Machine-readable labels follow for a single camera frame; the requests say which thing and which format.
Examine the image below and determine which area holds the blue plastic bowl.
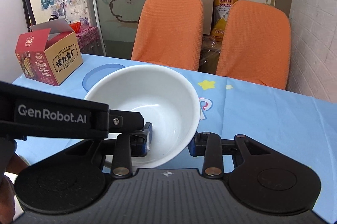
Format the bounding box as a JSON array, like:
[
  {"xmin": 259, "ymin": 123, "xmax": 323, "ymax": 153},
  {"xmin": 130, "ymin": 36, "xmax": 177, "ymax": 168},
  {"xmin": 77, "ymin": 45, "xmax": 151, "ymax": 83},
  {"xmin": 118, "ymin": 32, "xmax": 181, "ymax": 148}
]
[{"xmin": 82, "ymin": 63, "xmax": 124, "ymax": 92}]

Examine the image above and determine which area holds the white ceramic bowl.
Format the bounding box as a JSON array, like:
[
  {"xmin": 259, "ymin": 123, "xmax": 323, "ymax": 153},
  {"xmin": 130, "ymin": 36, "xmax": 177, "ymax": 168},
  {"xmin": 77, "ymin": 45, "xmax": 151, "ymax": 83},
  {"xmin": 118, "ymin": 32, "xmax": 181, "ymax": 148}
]
[{"xmin": 85, "ymin": 64, "xmax": 201, "ymax": 169}]

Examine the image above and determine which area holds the person's left hand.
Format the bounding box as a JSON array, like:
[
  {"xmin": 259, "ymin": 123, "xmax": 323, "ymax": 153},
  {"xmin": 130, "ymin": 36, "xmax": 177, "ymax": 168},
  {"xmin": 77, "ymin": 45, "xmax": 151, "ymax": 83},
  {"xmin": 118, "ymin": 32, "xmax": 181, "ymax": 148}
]
[{"xmin": 0, "ymin": 153, "xmax": 28, "ymax": 223}]

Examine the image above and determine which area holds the blue cartoon tablecloth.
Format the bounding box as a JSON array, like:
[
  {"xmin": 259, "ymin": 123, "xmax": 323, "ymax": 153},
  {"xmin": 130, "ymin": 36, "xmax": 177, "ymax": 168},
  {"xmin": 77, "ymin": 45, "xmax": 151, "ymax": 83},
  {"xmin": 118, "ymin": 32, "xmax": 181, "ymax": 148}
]
[{"xmin": 13, "ymin": 54, "xmax": 336, "ymax": 223}]

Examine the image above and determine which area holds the red cracker cardboard box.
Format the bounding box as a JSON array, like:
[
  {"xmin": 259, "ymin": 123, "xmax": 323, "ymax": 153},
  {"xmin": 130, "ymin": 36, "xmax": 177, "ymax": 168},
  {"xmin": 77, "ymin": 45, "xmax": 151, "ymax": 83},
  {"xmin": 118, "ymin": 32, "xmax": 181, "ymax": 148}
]
[{"xmin": 15, "ymin": 18, "xmax": 83, "ymax": 86}]

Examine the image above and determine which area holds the left orange chair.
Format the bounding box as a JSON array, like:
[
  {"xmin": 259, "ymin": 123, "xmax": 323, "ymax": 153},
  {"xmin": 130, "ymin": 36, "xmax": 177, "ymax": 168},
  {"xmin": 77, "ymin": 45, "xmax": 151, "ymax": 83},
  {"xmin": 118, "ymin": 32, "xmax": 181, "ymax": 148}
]
[{"xmin": 131, "ymin": 0, "xmax": 203, "ymax": 71}]

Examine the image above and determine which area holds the orange chair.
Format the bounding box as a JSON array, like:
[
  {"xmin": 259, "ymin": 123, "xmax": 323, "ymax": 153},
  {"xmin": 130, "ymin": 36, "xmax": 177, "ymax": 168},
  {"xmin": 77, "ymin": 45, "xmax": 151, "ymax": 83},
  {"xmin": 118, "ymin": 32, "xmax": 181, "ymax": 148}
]
[
  {"xmin": 131, "ymin": 0, "xmax": 203, "ymax": 71},
  {"xmin": 216, "ymin": 0, "xmax": 291, "ymax": 90}
]

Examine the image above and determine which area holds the right orange chair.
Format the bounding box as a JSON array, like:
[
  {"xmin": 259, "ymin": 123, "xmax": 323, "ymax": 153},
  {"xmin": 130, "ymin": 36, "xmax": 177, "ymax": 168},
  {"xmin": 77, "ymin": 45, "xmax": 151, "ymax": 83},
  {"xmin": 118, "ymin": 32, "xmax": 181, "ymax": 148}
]
[{"xmin": 216, "ymin": 0, "xmax": 291, "ymax": 90}]

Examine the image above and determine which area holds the yellow snack package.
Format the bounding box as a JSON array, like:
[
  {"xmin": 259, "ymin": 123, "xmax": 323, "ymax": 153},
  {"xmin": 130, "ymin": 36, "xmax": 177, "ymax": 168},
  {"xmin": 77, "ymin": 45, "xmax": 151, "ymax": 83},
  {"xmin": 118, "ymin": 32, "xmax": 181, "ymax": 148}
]
[{"xmin": 211, "ymin": 0, "xmax": 238, "ymax": 42}]

